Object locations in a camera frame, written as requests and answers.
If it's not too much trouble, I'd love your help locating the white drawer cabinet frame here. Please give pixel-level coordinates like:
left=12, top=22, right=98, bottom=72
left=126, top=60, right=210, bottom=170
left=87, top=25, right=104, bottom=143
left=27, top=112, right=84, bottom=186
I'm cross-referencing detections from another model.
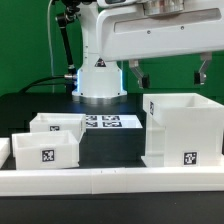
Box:
left=142, top=93, right=224, bottom=167

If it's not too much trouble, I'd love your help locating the white left barrier rail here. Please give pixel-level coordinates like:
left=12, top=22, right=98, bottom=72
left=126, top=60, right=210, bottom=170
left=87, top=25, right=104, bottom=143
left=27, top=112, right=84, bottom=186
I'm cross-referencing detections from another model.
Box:
left=0, top=138, right=10, bottom=168

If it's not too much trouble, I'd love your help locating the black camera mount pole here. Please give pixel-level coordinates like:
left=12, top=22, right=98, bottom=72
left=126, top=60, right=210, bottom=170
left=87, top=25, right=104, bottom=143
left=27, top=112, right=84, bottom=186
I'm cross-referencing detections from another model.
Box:
left=56, top=6, right=77, bottom=76

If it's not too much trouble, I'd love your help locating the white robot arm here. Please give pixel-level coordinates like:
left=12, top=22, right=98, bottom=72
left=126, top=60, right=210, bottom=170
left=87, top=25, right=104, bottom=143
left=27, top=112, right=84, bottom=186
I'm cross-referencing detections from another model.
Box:
left=55, top=0, right=224, bottom=103

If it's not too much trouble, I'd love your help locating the white front drawer box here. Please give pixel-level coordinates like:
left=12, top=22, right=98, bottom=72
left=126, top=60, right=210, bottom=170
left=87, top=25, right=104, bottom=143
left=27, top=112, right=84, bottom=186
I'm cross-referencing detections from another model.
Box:
left=12, top=131, right=79, bottom=170

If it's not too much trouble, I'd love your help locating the white drawer box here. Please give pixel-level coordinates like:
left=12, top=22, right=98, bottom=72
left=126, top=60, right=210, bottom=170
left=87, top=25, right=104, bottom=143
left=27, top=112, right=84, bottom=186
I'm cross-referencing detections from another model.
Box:
left=12, top=131, right=79, bottom=170
left=29, top=113, right=86, bottom=142

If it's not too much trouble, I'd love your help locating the white barrier rail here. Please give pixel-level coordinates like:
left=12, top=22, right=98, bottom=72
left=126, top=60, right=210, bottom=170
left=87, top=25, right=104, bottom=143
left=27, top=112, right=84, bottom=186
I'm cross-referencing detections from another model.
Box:
left=0, top=166, right=224, bottom=196
left=0, top=138, right=10, bottom=168

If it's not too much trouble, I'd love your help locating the fiducial marker sheet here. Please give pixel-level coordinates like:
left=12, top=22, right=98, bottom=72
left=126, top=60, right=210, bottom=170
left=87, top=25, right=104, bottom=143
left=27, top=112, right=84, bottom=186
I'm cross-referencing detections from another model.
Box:
left=86, top=115, right=142, bottom=129

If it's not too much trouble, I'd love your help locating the white front barrier rail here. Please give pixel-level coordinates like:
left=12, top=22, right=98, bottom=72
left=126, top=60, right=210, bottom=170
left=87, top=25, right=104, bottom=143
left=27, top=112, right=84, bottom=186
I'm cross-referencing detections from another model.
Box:
left=0, top=166, right=224, bottom=196

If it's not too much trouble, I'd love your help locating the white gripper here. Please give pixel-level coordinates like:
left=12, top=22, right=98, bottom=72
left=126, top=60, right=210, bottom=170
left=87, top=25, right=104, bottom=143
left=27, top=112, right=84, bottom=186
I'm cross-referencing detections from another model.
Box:
left=96, top=5, right=224, bottom=89

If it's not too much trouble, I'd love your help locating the white thin cable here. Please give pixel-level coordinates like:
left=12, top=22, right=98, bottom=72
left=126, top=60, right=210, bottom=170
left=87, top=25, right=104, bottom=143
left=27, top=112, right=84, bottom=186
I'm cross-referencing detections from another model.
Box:
left=46, top=0, right=56, bottom=94

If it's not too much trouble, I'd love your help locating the black cable with connector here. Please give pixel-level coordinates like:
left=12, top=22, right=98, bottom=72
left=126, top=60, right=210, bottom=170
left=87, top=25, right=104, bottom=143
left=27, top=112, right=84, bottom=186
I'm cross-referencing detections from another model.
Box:
left=18, top=73, right=78, bottom=94

